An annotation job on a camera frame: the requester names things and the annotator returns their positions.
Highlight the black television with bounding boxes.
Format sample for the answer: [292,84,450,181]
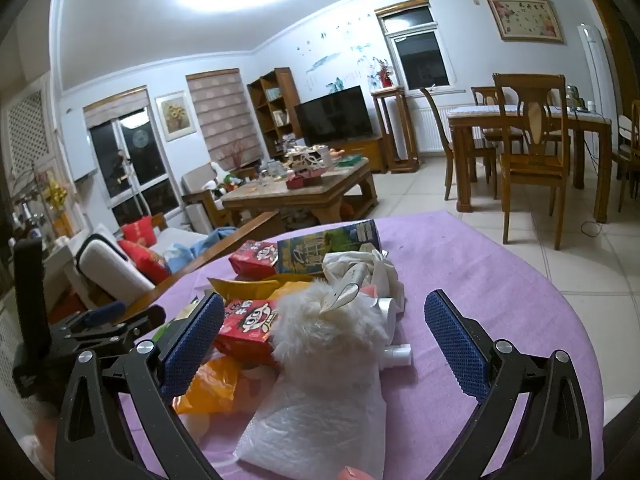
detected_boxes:
[294,85,373,147]

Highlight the red flower vase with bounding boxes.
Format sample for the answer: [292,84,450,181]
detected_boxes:
[375,57,396,88]

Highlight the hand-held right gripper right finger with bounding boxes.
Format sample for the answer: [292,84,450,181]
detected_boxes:
[424,289,608,480]

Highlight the framed floral picture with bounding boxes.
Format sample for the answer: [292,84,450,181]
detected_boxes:
[485,0,565,43]

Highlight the wooden coffee table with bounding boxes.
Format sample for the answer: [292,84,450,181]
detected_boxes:
[221,156,379,226]

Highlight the white standing air conditioner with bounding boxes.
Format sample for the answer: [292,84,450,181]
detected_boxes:
[577,22,613,116]

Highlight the red cushion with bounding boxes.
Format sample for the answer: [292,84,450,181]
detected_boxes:
[117,240,171,285]
[120,216,157,248]

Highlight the small white plastic bottle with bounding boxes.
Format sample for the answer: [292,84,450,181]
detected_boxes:
[377,342,413,371]

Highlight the striped roller blind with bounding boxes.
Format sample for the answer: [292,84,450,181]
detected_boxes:
[186,68,253,171]

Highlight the white radiator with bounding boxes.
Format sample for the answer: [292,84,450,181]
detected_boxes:
[415,105,481,153]

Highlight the kettle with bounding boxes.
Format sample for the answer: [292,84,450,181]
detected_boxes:
[565,84,588,111]

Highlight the sunflower painting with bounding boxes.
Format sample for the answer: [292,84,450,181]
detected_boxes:
[155,91,197,142]

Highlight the orange plastic bag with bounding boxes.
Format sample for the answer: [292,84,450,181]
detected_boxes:
[172,355,241,416]

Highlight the glass balcony door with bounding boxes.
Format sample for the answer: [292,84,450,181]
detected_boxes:
[82,85,181,226]

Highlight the yellow flowers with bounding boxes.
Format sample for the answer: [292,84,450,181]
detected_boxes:
[42,180,68,211]

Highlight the wooden door frame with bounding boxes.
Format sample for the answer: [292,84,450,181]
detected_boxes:
[587,0,640,111]

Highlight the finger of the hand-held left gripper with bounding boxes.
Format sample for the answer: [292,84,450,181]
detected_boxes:
[65,305,167,356]
[55,301,127,333]

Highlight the beige armchair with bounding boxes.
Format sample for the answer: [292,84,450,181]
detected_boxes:
[181,162,236,233]

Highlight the white carved ornament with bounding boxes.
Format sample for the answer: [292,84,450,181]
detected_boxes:
[282,145,333,176]

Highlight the yellow packet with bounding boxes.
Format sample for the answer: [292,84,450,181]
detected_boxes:
[207,276,311,311]

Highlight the wooden plant stand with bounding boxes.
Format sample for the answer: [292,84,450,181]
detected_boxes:
[371,86,420,175]

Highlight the white paper towel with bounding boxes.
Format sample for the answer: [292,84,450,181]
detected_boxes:
[234,360,388,478]

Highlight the white fluffy ball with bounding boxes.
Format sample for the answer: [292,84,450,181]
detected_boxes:
[272,280,388,386]

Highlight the blue green carton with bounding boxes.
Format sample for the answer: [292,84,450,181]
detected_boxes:
[276,220,382,277]

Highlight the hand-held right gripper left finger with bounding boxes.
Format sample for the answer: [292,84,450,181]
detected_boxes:
[54,291,226,480]

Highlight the wooden dining table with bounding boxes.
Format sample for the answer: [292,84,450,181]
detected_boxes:
[446,104,613,223]

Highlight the red snack box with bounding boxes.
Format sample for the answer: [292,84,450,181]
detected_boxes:
[228,240,280,281]
[214,299,281,368]

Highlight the wooden sofa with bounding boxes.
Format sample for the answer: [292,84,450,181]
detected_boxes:
[65,210,286,311]

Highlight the white plastic bag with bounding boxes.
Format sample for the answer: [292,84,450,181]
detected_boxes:
[322,247,406,321]

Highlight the wooden dining chair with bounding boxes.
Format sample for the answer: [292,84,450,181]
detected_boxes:
[420,86,498,201]
[471,86,501,107]
[492,72,572,251]
[612,100,640,213]

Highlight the white framed window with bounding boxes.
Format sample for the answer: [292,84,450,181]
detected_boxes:
[375,0,458,92]

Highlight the wooden bookshelf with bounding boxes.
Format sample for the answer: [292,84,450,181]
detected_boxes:
[246,67,303,158]

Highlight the blue cloth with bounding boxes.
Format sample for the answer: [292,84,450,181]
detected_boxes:
[165,227,238,273]

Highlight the wooden television cabinet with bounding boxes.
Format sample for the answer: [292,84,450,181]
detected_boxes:
[300,135,386,173]

